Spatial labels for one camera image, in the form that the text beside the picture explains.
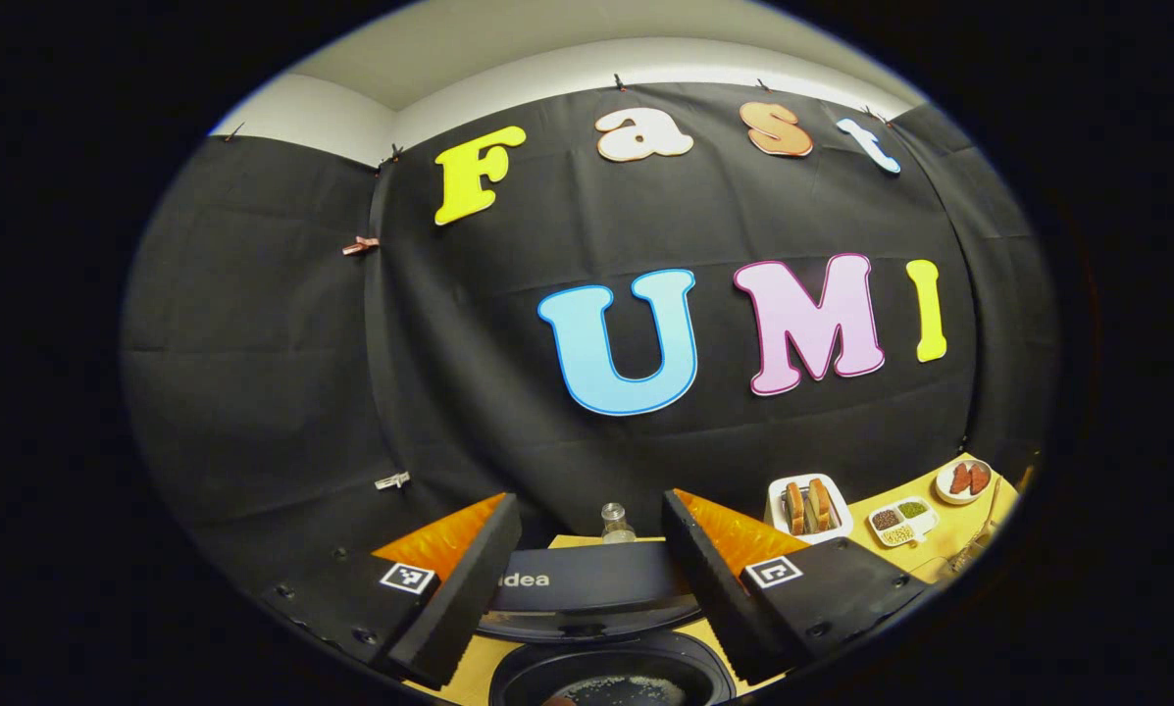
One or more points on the toasted bread slice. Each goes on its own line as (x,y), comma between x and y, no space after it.
(822,503)
(794,508)

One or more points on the red meat slice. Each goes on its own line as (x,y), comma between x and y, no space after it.
(980,478)
(960,479)

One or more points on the white toaster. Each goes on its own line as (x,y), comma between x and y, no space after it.
(778,490)

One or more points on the white rice portion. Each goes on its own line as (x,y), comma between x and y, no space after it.
(636,689)

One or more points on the copper cloth clip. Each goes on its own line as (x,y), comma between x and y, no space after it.
(360,245)

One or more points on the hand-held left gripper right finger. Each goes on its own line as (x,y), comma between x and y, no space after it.
(709,593)

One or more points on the wooden spoon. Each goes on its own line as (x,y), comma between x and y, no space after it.
(994,505)

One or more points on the small glass bottle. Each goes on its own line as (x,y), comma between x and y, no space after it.
(618,525)

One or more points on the silver cloth clip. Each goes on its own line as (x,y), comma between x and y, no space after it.
(392,480)

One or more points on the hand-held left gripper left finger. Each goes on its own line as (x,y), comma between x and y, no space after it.
(469,593)

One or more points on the dark grey rice cooker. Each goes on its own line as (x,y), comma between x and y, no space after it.
(606,583)

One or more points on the black backdrop cloth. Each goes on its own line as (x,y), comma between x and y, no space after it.
(253,392)

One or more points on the white round plate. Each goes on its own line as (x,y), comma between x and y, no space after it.
(943,485)

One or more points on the white divided bean dish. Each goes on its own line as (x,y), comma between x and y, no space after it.
(900,520)

